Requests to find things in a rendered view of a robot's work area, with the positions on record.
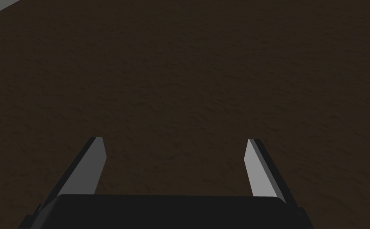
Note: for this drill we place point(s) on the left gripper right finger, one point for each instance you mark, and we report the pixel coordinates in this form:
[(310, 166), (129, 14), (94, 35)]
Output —
[(261, 173)]

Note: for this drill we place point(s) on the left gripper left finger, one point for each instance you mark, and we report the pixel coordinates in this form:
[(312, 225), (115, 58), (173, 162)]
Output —
[(84, 171)]

